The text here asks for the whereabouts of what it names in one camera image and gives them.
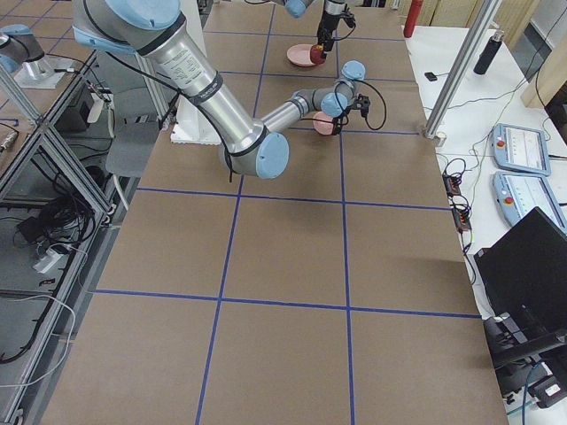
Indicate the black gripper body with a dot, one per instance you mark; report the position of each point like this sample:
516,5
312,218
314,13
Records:
343,119
329,22

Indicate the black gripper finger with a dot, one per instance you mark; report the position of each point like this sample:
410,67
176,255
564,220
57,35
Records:
321,36
327,47

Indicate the pink bowl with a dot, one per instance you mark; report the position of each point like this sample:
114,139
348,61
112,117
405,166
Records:
324,124

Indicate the red apple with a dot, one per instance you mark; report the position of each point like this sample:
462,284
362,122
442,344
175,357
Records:
317,54

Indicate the pink plate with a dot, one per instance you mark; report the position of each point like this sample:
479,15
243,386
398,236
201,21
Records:
298,55

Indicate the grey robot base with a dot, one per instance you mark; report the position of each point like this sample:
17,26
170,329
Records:
23,56

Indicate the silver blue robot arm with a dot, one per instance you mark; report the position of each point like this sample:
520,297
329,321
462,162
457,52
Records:
157,30
333,12

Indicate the red bottle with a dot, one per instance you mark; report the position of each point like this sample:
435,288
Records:
412,17

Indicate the small black square pad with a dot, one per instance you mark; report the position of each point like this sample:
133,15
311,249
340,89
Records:
431,76

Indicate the black orange usb hub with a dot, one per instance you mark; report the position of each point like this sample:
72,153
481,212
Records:
461,219
452,184

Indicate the black water bottle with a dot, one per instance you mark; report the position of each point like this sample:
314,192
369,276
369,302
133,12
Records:
489,52

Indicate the far blue teach pendant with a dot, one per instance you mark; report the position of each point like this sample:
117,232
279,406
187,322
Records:
520,149

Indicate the blue teach pendant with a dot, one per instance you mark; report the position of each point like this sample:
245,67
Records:
518,193
520,149

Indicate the near blue teach pendant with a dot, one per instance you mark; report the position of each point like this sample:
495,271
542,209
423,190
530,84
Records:
518,193

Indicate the black laptop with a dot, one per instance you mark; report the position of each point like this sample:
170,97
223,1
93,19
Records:
525,271

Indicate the white power strip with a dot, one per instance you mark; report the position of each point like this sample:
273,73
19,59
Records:
48,260

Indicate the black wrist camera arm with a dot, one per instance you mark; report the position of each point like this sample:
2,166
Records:
348,17
362,104

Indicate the aluminium frame post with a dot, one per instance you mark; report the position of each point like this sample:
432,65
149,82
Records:
461,63

